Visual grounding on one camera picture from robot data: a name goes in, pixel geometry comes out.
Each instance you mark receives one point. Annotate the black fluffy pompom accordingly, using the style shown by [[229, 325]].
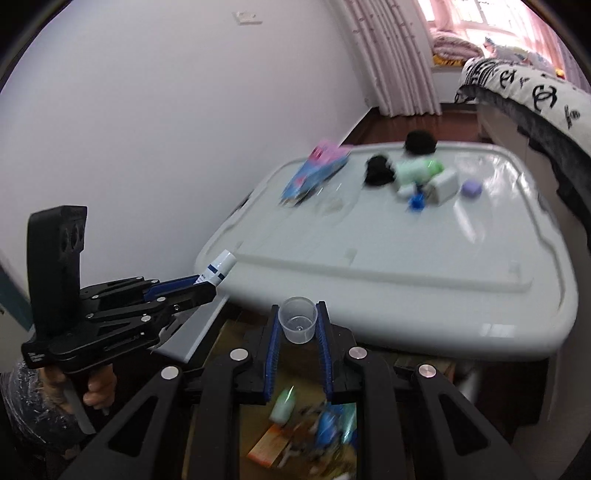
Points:
[[379, 171], [420, 142]]

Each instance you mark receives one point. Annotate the white blue small bottle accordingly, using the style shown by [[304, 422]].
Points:
[[406, 192]]

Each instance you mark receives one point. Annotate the white wall socket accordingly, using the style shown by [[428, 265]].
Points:
[[246, 18]]

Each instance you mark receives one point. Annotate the brown cardboard trash box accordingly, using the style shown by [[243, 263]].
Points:
[[300, 372]]

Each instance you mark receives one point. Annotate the orange small box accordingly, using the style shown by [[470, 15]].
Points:
[[269, 447]]

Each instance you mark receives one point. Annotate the small blue cap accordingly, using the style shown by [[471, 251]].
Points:
[[417, 202]]

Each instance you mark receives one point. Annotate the small purple case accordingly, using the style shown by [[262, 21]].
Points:
[[472, 189]]

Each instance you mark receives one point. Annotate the pink pleated curtain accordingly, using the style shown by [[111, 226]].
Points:
[[394, 44]]

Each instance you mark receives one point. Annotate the pink blue snack packet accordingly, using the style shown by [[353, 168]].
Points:
[[325, 160]]

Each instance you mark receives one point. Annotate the white blue ointment tube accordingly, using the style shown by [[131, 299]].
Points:
[[216, 271]]

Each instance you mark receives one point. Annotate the clear plastic measuring cup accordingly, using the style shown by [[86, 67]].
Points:
[[297, 316]]

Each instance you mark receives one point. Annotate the black white logo bed blanket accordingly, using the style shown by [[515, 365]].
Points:
[[551, 112]]

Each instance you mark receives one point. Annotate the white plastic storage bin lid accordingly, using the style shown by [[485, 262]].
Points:
[[483, 278]]

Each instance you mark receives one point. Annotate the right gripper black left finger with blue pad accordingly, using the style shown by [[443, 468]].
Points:
[[185, 424]]

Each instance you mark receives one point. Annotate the green white lotion bottle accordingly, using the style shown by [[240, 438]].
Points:
[[416, 171]]

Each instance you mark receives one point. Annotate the person's left hand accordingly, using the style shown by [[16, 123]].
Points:
[[100, 391]]

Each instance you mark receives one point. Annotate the white rectangular charger block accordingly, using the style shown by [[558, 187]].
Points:
[[442, 187]]

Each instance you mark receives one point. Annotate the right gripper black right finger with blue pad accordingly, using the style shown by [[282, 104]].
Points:
[[411, 423]]

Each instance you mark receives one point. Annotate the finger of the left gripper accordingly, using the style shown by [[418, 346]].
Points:
[[174, 301], [175, 286]]

